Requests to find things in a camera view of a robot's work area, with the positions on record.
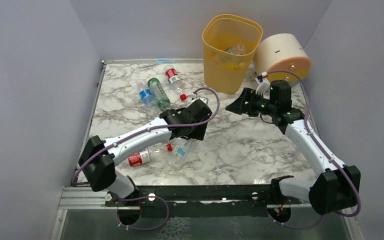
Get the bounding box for blue white label bottle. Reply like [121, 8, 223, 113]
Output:
[167, 138, 199, 170]

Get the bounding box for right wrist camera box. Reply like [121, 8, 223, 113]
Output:
[255, 72, 271, 95]

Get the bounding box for green label tall bottle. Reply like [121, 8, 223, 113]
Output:
[147, 77, 171, 111]

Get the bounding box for yellow mesh plastic bin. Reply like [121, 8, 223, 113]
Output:
[202, 14, 263, 95]

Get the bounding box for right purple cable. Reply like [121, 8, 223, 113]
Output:
[264, 69, 362, 231]

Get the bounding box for blue label clear bottle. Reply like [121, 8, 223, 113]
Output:
[136, 81, 154, 105]

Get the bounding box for yellow juice bottle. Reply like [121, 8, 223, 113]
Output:
[218, 61, 249, 71]

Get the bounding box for green label crushed bottle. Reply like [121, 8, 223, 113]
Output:
[224, 43, 247, 55]

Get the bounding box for red label clear bottle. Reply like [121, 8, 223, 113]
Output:
[164, 65, 187, 101]

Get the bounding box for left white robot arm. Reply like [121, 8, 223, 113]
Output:
[78, 99, 212, 198]

